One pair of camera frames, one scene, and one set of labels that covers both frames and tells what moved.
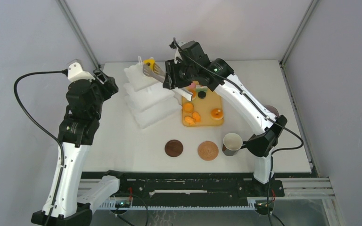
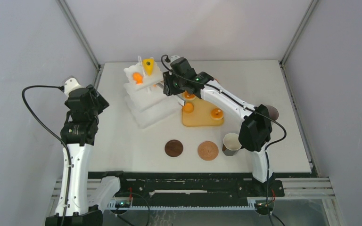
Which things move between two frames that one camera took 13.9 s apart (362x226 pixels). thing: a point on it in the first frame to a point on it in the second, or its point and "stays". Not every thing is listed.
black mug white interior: (232, 143) stays
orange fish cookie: (196, 116) to (137, 77)
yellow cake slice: (150, 62) stays
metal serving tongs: (157, 72) to (181, 100)
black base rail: (203, 187) stays
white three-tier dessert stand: (150, 103) stays
